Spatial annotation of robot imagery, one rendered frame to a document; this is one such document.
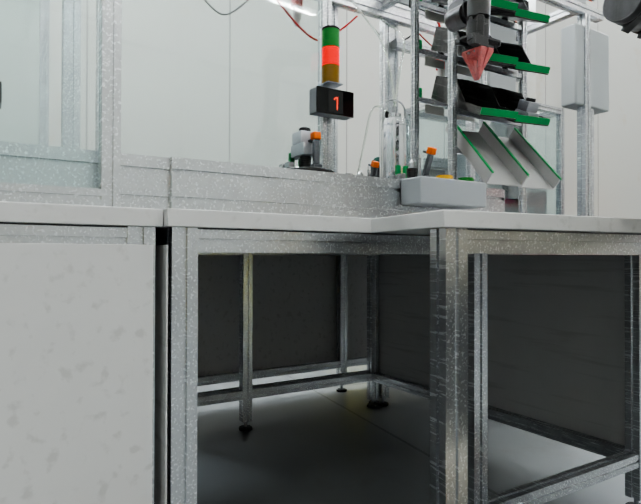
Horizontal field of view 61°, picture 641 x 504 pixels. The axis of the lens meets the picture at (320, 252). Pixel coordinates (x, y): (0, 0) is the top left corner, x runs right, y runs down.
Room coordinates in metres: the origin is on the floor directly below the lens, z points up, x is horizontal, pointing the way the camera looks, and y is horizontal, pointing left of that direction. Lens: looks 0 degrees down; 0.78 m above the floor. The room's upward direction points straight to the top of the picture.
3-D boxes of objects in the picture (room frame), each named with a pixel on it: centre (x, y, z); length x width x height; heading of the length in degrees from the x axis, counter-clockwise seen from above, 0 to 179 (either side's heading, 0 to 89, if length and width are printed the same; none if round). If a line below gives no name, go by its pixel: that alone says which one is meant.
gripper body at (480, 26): (1.36, -0.40, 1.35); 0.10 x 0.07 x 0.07; 121
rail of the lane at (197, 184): (1.23, -0.10, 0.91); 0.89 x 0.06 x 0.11; 122
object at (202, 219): (1.88, -0.02, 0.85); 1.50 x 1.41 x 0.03; 122
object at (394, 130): (2.50, -0.34, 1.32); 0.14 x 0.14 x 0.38
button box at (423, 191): (1.28, -0.29, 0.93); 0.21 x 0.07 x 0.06; 122
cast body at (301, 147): (1.33, 0.04, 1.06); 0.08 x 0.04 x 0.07; 32
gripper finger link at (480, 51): (1.37, -0.41, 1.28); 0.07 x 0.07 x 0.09; 31
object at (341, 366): (3.02, -0.21, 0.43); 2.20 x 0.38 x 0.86; 122
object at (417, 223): (1.39, -0.47, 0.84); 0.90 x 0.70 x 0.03; 114
